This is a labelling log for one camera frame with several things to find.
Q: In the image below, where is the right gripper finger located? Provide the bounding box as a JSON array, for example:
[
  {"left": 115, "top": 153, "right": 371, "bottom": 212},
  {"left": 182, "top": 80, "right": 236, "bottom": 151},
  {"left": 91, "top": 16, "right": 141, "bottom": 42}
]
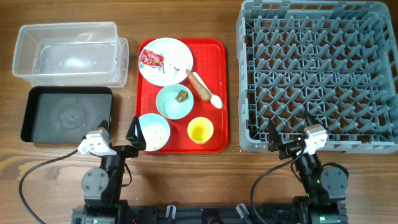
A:
[
  {"left": 268, "top": 120, "right": 283, "bottom": 152},
  {"left": 303, "top": 110, "right": 328, "bottom": 131}
]

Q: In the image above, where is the light blue bowl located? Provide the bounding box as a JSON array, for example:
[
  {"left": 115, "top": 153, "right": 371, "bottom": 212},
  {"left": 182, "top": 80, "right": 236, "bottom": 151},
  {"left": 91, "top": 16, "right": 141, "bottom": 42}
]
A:
[{"left": 139, "top": 113, "right": 170, "bottom": 152}]

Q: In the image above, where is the white rice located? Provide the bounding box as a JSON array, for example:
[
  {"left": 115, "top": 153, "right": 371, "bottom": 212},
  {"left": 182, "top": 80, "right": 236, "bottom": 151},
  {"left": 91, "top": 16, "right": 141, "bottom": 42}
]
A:
[{"left": 142, "top": 123, "right": 169, "bottom": 152}]

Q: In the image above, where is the mint green bowl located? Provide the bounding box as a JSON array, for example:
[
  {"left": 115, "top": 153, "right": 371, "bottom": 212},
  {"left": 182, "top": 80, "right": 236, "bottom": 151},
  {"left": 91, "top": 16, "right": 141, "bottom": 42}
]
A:
[{"left": 155, "top": 84, "right": 194, "bottom": 120}]

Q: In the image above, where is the brown food scrap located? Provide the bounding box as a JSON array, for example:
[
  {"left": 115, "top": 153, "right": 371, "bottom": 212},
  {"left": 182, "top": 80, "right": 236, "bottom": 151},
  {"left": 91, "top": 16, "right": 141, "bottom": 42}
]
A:
[{"left": 175, "top": 90, "right": 188, "bottom": 103}]

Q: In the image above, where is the yellow plastic cup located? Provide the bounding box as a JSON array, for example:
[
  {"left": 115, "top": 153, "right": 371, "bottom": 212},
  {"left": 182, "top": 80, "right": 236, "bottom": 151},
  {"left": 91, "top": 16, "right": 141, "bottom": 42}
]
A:
[{"left": 187, "top": 117, "right": 214, "bottom": 144}]

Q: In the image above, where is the white plastic spoon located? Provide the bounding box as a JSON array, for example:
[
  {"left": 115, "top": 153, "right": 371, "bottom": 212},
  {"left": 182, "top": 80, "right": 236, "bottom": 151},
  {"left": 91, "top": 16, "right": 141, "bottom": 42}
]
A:
[{"left": 193, "top": 72, "right": 223, "bottom": 109}]

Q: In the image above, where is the white tissue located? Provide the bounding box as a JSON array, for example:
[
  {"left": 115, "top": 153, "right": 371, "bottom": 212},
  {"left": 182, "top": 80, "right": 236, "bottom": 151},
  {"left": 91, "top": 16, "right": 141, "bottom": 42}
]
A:
[{"left": 156, "top": 55, "right": 183, "bottom": 79}]

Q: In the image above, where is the red snack wrapper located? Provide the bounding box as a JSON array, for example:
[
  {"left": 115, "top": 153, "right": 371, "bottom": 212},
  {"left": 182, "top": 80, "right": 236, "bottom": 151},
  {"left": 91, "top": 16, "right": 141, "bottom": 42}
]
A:
[{"left": 140, "top": 49, "right": 164, "bottom": 68}]

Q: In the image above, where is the large pale blue plate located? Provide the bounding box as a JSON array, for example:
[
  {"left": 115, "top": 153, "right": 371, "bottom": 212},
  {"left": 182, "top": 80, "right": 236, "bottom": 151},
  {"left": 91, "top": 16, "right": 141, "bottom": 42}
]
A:
[{"left": 138, "top": 37, "right": 193, "bottom": 86}]

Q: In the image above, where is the brown carrot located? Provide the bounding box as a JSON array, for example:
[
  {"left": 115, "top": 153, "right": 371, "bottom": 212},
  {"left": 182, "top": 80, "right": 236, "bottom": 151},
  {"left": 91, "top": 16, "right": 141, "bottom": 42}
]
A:
[{"left": 185, "top": 69, "right": 211, "bottom": 101}]

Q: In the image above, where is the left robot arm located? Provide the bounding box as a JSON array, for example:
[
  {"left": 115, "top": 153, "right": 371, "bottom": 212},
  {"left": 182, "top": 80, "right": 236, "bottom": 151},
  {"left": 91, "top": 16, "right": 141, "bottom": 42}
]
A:
[{"left": 72, "top": 116, "right": 146, "bottom": 224}]

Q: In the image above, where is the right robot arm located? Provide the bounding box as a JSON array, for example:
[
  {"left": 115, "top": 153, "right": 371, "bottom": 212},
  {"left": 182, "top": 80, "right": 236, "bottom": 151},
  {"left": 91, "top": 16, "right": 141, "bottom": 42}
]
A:
[{"left": 263, "top": 110, "right": 349, "bottom": 224}]

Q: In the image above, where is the grey dishwasher rack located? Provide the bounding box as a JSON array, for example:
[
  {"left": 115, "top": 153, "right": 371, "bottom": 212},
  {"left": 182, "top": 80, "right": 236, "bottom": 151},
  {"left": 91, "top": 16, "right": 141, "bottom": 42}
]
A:
[{"left": 236, "top": 1, "right": 397, "bottom": 154}]

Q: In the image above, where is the clear plastic waste bin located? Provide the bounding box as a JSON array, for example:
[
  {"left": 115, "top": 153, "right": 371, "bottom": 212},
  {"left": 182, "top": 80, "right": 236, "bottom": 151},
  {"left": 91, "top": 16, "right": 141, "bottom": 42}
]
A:
[{"left": 12, "top": 22, "right": 129, "bottom": 88}]

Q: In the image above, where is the black plastic tray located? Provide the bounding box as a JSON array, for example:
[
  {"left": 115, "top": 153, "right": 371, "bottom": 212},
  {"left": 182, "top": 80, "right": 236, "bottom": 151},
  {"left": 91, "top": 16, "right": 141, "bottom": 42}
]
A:
[{"left": 21, "top": 86, "right": 113, "bottom": 144}]

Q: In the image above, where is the red serving tray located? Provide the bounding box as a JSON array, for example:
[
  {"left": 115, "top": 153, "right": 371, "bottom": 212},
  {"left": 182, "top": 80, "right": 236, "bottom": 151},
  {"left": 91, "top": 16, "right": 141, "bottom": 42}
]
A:
[{"left": 153, "top": 39, "right": 229, "bottom": 154}]

